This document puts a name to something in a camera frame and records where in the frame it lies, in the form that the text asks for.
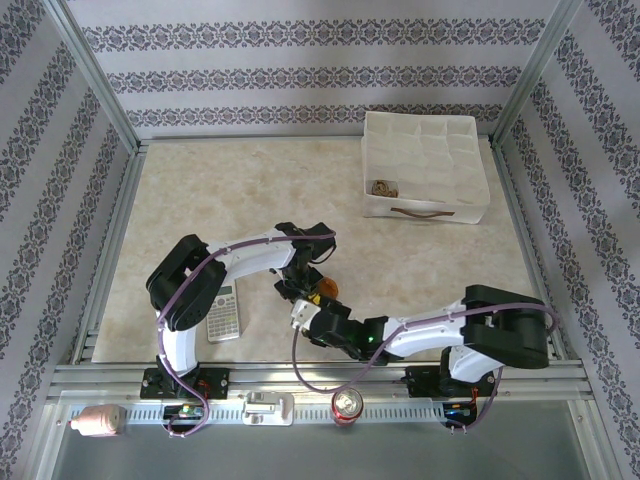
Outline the white scientific calculator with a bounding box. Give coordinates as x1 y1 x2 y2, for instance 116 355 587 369
206 280 241 345

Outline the brown argyle sock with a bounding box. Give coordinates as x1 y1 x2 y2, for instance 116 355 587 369
369 178 401 199

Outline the red soda can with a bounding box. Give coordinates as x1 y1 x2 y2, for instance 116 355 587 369
330 386 365 427

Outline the small circuit board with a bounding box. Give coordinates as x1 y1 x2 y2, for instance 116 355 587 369
162 403 206 421
442 402 477 422

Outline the white divided organizer box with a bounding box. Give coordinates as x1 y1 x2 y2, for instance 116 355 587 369
360 110 491 226

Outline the pink plastic bottle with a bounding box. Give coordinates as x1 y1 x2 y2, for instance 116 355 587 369
68 404 121 439

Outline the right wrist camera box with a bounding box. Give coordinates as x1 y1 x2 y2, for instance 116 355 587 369
291 299 321 331

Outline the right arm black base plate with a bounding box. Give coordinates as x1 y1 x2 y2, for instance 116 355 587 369
405 364 499 400

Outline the aluminium front frame rail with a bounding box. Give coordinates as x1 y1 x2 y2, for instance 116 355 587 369
47 363 594 404

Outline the slotted cable duct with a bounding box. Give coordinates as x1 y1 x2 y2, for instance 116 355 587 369
67 402 481 426

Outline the white plastic bracket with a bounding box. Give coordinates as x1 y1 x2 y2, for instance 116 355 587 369
242 391 295 427

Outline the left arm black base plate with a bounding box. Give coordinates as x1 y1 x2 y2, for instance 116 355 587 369
141 367 231 400

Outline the brown box handle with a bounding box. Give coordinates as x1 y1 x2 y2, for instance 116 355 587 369
390 206 455 220

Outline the aluminium back rail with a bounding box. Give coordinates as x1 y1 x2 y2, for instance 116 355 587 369
137 133 374 151

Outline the aluminium side rail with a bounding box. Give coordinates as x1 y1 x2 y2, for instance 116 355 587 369
489 142 576 361
69 147 149 366

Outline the aluminium frame post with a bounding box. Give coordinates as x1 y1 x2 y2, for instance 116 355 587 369
489 0 586 149
42 0 144 154

